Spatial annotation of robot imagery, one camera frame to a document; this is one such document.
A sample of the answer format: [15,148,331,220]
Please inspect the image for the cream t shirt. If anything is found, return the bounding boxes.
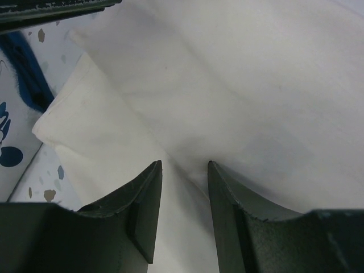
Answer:
[33,1,363,272]

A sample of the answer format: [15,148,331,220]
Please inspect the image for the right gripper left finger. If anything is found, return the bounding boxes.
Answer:
[1,161,162,272]

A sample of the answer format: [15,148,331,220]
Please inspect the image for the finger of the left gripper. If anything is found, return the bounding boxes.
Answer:
[1,0,122,34]

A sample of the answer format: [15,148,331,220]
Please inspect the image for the folded blue white t shirt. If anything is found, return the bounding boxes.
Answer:
[1,31,54,202]

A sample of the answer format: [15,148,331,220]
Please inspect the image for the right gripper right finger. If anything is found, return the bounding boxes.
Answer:
[208,161,363,272]

